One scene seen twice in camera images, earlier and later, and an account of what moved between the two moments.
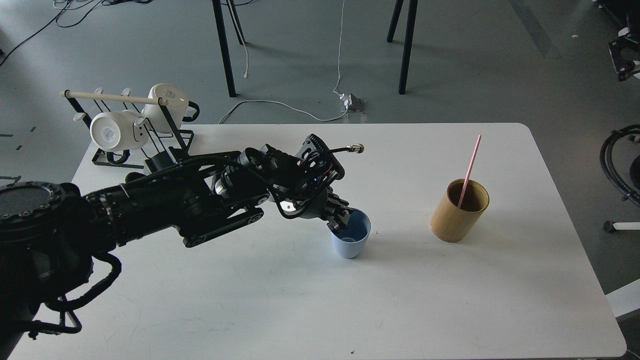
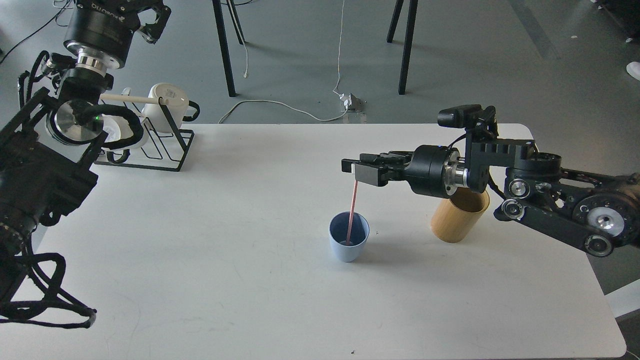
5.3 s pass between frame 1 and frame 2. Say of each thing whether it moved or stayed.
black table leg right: stayed
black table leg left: stayed
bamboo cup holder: stayed
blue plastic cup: stayed
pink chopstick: moved
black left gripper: moved
